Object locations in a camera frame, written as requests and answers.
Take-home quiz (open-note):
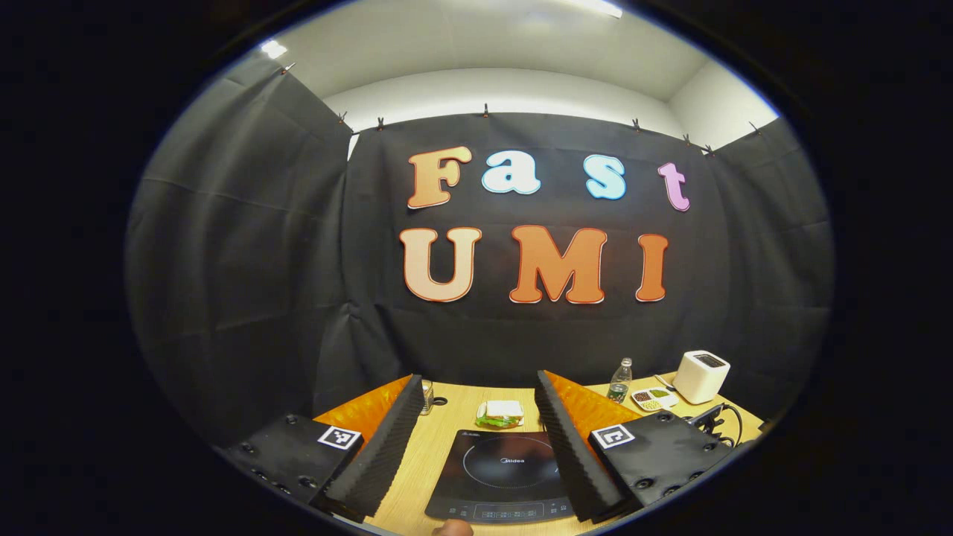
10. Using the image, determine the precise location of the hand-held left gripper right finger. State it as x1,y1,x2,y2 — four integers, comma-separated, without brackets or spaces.
533,370,745,523

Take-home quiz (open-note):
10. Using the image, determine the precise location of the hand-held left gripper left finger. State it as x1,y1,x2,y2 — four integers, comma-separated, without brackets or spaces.
223,374,427,523

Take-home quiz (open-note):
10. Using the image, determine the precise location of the black induction cooktop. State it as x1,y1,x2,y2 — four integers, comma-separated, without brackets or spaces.
424,430,578,524

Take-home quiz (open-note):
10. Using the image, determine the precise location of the white toaster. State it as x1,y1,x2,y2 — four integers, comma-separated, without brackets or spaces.
674,350,732,405

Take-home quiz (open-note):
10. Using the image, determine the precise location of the white divided bean dish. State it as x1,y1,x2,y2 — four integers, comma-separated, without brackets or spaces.
631,387,680,412

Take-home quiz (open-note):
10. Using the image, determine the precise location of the sandwich on white plate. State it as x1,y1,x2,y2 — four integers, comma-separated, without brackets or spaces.
476,400,525,430

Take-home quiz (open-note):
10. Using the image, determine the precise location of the clear plastic water bottle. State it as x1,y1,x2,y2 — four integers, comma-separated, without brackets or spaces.
607,357,634,404

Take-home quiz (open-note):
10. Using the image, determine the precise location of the black backdrop cloth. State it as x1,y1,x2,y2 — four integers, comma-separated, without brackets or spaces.
123,52,835,447

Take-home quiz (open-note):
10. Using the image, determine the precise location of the row of black cloth clips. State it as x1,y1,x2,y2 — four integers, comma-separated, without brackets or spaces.
281,63,762,157

